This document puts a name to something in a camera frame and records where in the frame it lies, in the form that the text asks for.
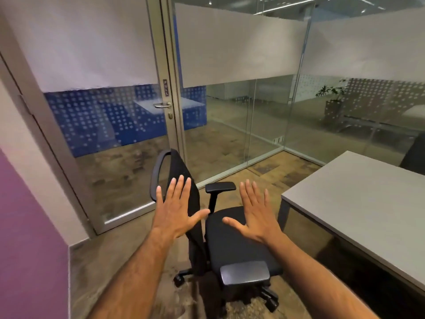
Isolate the person's right hand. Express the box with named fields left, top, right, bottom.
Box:
left=222, top=179, right=283, bottom=245

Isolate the person's left hand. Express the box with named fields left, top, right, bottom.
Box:
left=152, top=175, right=211, bottom=240

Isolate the person's left forearm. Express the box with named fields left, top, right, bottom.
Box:
left=87, top=228, right=173, bottom=319

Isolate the person's right forearm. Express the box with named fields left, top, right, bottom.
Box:
left=267, top=233, right=381, bottom=319

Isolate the black office chair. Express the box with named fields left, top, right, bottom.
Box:
left=150, top=149, right=284, bottom=313

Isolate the white table behind glass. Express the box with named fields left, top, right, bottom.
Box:
left=133, top=96, right=206, bottom=116

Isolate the grey office desk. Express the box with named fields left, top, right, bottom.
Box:
left=277, top=151, right=425, bottom=293

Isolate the potted green plant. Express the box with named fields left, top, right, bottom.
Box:
left=315, top=80, right=348, bottom=126

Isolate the black chair behind desk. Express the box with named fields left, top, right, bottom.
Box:
left=399, top=133, right=425, bottom=175

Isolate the glass door with metal frame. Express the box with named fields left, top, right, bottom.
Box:
left=0, top=0, right=186, bottom=235

